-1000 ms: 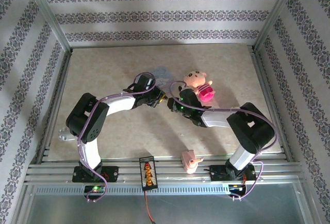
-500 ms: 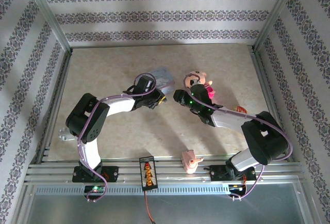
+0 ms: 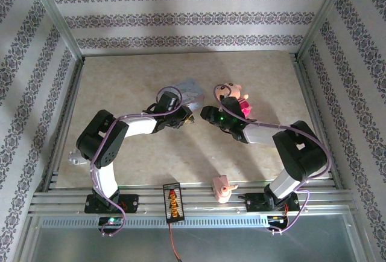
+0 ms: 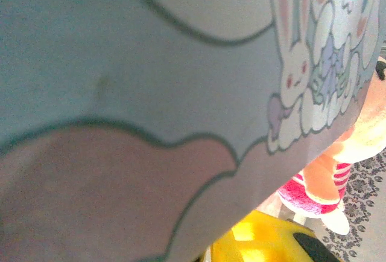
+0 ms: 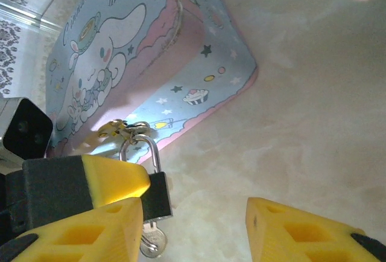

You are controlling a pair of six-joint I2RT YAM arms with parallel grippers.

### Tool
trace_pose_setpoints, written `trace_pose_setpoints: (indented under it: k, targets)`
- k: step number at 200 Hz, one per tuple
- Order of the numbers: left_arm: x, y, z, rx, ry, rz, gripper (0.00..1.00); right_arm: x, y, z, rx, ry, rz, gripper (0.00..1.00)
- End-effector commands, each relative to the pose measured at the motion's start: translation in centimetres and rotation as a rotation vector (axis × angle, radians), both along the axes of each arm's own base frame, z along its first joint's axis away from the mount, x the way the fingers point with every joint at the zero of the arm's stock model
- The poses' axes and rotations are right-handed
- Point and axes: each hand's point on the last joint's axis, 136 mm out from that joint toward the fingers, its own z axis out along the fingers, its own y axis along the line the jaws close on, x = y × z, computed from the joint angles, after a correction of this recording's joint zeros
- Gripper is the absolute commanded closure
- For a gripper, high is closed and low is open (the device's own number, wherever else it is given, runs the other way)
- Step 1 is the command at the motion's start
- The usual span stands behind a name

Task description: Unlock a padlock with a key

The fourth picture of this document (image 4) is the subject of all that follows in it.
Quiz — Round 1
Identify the pink plush toy doll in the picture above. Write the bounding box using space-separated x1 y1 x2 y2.
276 56 386 236

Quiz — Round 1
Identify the blue pink cartoon tin box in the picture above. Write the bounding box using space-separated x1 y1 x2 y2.
0 0 384 262

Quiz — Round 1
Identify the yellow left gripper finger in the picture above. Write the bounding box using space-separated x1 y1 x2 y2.
207 210 343 262

